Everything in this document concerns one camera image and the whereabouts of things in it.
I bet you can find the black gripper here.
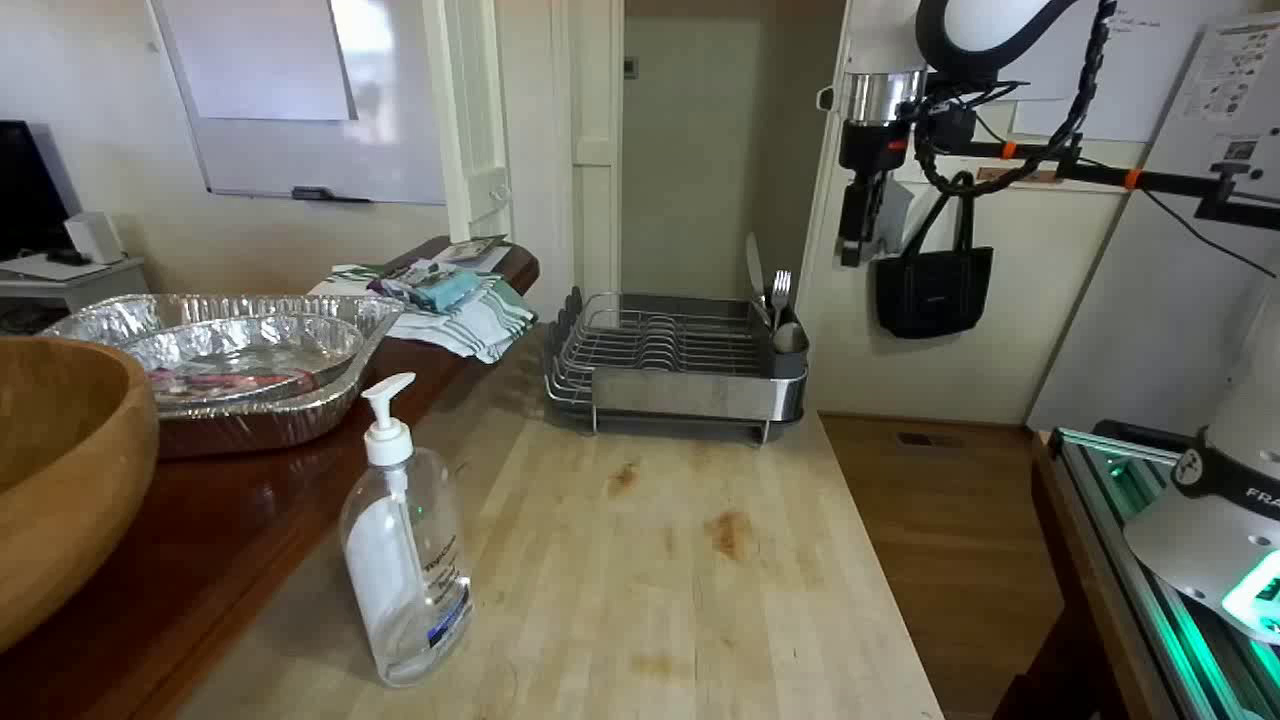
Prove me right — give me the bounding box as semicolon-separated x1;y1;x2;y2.
836;67;933;272

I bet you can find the silver metal spoon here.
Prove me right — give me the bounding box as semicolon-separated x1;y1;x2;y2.
739;231;770;323
768;266;801;331

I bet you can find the black tote bag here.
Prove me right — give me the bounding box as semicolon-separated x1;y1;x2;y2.
872;176;997;339

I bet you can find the pale green door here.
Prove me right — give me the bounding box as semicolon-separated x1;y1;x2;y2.
615;13;770;304

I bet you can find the white board with writing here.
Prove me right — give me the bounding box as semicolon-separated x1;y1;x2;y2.
836;0;1265;151

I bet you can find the printed paper poster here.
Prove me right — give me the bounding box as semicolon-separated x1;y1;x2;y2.
1139;13;1280;203

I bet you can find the crumpled cloth pile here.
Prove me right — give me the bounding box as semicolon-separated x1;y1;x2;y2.
307;236;538;367

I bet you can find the teal folded cloth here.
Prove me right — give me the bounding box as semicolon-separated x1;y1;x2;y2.
404;263;490;315

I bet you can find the black whiteboard marker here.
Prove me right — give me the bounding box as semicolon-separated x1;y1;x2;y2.
286;182;374;207

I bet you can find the clear hand sanitizer pump bottle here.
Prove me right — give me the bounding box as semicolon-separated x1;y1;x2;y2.
336;367;477;689

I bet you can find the aluminium foil tray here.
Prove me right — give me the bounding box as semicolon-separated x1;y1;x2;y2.
36;286;409;461

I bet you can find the small white box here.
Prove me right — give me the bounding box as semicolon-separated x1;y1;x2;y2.
57;207;131;266

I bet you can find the large wooden bowl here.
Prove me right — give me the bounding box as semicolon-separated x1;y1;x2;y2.
0;331;162;656

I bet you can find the black computer monitor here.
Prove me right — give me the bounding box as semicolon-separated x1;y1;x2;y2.
0;114;82;266

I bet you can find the steel wire dish rack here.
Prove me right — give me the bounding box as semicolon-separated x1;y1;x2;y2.
538;282;812;449

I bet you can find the black braided cable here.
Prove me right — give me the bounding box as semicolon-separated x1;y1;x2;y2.
911;0;1124;203

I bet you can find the black camera mounting bar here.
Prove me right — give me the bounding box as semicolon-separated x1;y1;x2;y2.
933;136;1280;231

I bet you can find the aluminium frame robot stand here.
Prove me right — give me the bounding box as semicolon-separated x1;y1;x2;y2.
1043;418;1280;720

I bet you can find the white wall whiteboard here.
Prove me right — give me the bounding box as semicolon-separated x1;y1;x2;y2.
142;0;450;207

